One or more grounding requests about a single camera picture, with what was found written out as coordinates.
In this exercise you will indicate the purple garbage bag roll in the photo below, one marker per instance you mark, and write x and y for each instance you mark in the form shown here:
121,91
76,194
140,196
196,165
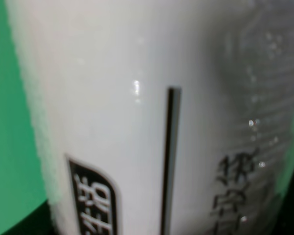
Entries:
160,117

